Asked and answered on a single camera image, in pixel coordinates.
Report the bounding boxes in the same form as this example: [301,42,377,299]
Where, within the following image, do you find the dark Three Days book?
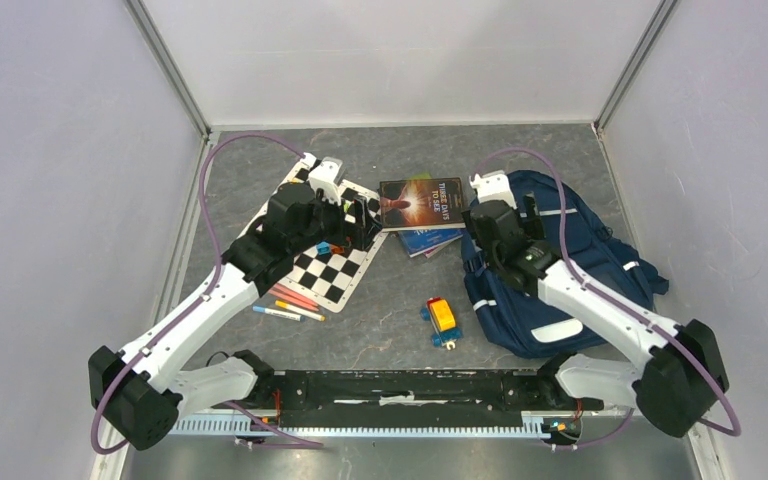
[379,177,466,232]

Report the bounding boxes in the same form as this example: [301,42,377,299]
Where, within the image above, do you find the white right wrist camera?
[469,170,518,210]

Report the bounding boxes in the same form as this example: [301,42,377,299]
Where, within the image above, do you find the black white chessboard mat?
[238,158,390,314]

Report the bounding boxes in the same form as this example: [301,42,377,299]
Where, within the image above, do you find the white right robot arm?
[463,199,742,437]

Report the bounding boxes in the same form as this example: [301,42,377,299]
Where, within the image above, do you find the navy blue student backpack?
[461,170,669,359]

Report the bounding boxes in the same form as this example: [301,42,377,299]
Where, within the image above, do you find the blue cover book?
[398,229,464,258]

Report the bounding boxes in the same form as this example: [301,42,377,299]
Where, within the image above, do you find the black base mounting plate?
[238,369,604,427]

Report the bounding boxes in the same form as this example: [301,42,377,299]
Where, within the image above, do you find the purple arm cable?
[89,132,326,457]
[473,146,743,453]

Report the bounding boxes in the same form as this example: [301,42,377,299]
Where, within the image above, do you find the yellow white marker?
[275,300,326,322]

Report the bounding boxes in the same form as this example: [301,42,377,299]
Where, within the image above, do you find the blue toy block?
[315,242,332,256]

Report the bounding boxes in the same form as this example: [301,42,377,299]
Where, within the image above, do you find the slotted cable duct rail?
[169,410,550,440]

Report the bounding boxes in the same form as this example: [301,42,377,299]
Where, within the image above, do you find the magenta cover book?
[423,245,448,258]

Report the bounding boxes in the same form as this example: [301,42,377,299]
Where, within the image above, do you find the blue cap white marker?
[252,306,303,322]

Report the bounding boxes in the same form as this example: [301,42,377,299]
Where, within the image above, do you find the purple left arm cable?
[89,132,326,457]

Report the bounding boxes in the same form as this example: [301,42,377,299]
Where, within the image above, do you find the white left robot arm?
[88,183,377,450]

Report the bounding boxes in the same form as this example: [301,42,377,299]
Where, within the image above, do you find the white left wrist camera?
[307,157,345,205]

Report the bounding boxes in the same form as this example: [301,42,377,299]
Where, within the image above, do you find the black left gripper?
[289,186,382,256]

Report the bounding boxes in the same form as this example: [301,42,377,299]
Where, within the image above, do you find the red marker pen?
[269,285,319,311]

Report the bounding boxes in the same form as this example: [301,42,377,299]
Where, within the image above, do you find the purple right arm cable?
[473,146,743,453]

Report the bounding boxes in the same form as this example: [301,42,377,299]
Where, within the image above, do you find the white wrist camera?
[307,157,345,205]
[469,170,518,210]

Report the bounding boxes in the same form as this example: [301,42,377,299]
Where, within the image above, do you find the yellow red toy car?
[420,297,463,351]

